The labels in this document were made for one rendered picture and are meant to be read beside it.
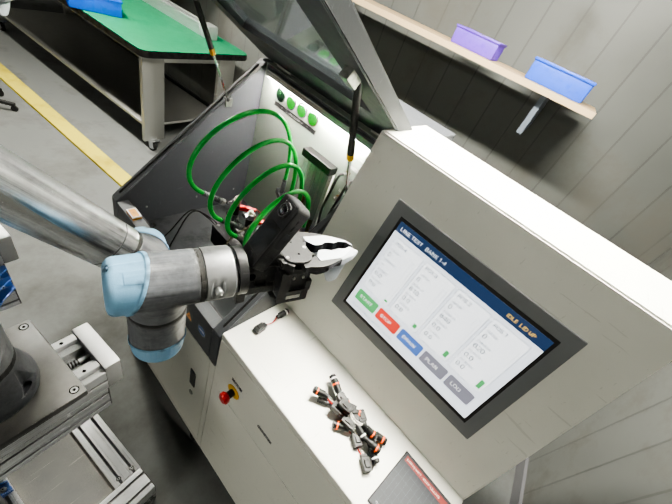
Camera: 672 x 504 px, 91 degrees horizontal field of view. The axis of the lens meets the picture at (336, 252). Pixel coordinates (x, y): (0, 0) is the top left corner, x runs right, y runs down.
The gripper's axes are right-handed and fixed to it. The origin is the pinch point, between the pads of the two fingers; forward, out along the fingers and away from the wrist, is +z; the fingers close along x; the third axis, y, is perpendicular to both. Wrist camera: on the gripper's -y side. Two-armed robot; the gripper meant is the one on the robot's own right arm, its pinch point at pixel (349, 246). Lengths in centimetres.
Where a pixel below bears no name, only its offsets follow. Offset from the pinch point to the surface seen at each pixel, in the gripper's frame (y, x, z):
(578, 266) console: -6.2, 20.6, 36.9
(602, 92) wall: -40, -71, 221
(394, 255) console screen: 11.2, -8.2, 22.7
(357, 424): 46.8, 12.0, 11.2
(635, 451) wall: 78, 58, 136
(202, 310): 46, -34, -15
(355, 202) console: 5.3, -23.8, 18.9
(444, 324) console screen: 18.4, 9.6, 27.4
